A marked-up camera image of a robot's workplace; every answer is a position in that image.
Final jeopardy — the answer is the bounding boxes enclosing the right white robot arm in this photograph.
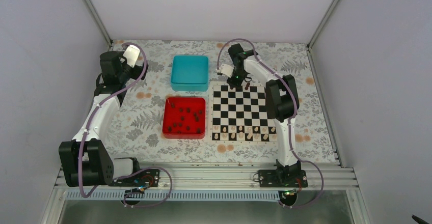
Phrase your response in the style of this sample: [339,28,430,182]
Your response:
[227,44,302,187]

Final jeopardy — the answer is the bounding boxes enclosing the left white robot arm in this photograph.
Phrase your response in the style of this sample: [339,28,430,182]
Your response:
[59,45,148,187]

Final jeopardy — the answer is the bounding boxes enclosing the black white chessboard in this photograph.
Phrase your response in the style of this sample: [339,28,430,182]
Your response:
[208,81,277,145]

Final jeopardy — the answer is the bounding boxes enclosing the teal plastic box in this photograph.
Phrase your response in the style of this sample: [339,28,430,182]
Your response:
[171,55,209,92]

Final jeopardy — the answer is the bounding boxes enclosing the floral patterned table mat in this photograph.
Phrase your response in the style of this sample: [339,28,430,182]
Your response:
[104,40,336,163]

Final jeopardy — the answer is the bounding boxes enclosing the red plastic tray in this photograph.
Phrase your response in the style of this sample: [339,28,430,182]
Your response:
[162,96,206,139]

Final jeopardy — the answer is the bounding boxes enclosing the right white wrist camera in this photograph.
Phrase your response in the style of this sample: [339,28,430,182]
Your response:
[217,64,234,77]

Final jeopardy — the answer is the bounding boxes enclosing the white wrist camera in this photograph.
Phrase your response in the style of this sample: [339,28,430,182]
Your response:
[217,64,234,77]
[122,45,141,68]

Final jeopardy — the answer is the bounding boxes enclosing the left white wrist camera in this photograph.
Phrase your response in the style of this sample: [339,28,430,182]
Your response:
[122,45,141,68]

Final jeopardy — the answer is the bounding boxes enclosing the aluminium corner post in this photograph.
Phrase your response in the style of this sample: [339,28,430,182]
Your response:
[83,0,112,46]

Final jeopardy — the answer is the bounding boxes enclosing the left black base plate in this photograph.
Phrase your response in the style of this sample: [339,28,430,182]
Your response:
[109,169,160,188]

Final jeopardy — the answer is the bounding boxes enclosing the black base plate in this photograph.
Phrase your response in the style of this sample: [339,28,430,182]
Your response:
[252,170,308,188]
[109,169,160,188]

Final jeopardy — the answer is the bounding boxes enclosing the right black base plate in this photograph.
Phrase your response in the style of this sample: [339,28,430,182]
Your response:
[252,170,308,188]

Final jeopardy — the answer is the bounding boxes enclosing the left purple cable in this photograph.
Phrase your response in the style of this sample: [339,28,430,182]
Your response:
[76,41,173,208]

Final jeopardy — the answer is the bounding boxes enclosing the aluminium mounting rail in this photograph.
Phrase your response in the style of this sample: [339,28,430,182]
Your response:
[53,163,359,191]

